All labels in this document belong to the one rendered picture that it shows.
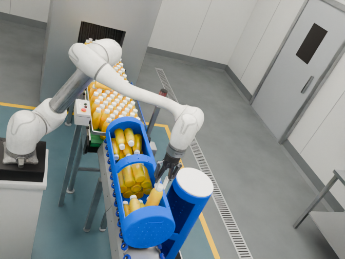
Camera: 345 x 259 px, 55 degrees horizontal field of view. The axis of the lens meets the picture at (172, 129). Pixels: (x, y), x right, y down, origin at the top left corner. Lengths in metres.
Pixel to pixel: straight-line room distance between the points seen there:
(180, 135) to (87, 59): 0.54
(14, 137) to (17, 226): 0.65
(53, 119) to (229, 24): 5.65
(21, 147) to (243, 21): 6.01
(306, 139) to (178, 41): 3.21
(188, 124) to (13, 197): 1.16
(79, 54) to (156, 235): 1.01
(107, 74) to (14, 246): 1.42
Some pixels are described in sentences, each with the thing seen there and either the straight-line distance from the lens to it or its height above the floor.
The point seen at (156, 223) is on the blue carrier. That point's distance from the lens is 1.79.
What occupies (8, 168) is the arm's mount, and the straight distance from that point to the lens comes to 2.01.
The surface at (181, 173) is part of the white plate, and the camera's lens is 2.36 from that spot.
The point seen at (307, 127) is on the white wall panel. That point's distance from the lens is 5.45.
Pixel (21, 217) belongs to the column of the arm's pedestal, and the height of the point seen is 0.70.
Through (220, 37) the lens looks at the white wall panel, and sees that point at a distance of 7.26.
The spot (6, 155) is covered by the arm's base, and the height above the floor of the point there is 1.11.
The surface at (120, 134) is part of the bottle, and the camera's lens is 2.33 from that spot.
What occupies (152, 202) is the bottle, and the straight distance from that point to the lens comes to 1.77.
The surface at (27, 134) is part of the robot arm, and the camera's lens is 1.93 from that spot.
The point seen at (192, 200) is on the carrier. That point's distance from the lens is 2.28.
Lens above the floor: 2.48
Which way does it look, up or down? 32 degrees down
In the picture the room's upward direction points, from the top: 23 degrees clockwise
